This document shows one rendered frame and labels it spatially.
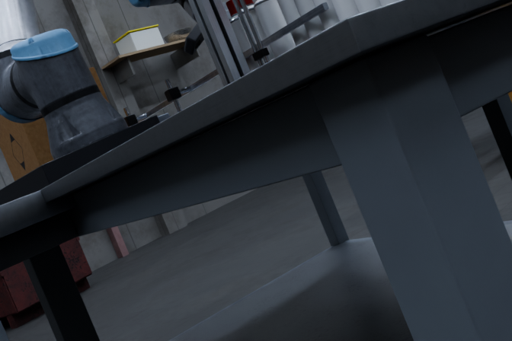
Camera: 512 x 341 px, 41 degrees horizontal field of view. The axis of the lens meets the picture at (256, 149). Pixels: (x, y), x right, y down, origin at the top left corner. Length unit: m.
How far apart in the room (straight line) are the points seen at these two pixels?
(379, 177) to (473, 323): 0.10
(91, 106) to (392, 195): 0.91
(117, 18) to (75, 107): 8.11
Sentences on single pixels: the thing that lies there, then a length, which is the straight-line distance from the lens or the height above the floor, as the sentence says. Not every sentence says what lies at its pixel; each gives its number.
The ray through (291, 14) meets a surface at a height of 0.98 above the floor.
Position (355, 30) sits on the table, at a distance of 0.37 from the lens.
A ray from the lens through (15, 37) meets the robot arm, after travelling 1.46.
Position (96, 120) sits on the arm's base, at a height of 0.92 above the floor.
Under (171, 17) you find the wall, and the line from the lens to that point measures 9.88.
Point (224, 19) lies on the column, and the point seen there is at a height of 1.02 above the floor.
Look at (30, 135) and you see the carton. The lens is 1.82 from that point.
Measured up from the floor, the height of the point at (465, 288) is 0.66.
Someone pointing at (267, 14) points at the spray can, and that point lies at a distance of 1.47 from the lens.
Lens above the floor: 0.79
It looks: 2 degrees down
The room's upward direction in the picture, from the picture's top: 22 degrees counter-clockwise
